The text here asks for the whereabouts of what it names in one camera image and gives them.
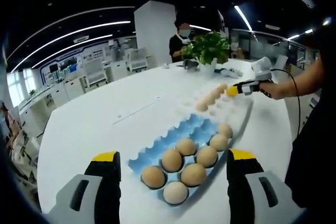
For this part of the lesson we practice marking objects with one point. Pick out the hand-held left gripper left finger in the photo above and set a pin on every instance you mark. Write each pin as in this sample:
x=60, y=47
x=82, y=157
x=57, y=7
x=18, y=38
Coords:
x=84, y=197

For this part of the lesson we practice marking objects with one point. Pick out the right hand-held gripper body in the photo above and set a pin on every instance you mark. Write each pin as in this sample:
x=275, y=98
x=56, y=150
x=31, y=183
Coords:
x=262, y=68

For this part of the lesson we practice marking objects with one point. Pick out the white chair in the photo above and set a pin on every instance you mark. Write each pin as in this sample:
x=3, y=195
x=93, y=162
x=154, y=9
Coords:
x=95, y=72
x=137, y=58

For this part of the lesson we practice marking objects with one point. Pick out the white square pillar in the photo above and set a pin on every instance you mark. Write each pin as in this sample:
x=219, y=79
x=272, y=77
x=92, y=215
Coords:
x=153, y=32

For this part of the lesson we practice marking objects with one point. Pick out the blue framed wall display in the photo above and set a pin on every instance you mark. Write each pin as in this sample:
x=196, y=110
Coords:
x=71, y=64

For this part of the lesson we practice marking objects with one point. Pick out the white table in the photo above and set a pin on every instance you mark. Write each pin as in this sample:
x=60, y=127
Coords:
x=92, y=129

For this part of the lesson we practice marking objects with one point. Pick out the green potted plant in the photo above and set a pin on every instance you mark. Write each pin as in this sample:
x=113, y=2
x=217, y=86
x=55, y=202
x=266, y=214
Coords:
x=210, y=47

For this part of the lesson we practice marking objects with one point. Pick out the small white grey device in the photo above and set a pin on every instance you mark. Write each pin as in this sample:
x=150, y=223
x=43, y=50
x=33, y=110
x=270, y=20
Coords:
x=228, y=72

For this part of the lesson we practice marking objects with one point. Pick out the white cabinet row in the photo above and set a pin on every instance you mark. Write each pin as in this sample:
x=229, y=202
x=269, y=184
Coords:
x=63, y=91

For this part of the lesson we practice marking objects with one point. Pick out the person's right hand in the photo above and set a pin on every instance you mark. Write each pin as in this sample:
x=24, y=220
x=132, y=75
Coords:
x=278, y=91

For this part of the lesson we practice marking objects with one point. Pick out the white dimpled tray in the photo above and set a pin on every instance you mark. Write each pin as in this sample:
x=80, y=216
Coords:
x=236, y=108

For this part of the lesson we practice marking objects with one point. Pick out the white plant pot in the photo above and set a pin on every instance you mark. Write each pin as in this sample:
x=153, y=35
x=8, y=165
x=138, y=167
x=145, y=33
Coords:
x=210, y=65

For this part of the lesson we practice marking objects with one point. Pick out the bright window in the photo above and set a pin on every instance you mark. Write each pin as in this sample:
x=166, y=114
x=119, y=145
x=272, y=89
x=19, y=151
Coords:
x=15, y=87

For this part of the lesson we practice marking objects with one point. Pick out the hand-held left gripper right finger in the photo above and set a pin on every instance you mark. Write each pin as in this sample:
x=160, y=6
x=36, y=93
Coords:
x=265, y=197

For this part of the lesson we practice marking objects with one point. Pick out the blue egg tray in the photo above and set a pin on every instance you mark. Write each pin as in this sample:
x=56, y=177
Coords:
x=168, y=140

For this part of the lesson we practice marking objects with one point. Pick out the long ceiling light strip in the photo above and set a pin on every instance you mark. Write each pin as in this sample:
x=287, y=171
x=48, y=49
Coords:
x=73, y=43
x=86, y=28
x=242, y=18

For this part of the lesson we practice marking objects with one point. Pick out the small white bottle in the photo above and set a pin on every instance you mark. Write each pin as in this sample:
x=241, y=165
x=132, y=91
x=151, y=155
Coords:
x=166, y=65

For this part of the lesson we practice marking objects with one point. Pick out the dark grey device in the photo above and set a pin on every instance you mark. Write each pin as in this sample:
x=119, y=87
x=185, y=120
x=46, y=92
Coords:
x=191, y=65

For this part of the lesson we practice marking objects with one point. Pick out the person's torso in black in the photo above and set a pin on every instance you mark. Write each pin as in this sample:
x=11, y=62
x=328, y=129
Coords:
x=312, y=142

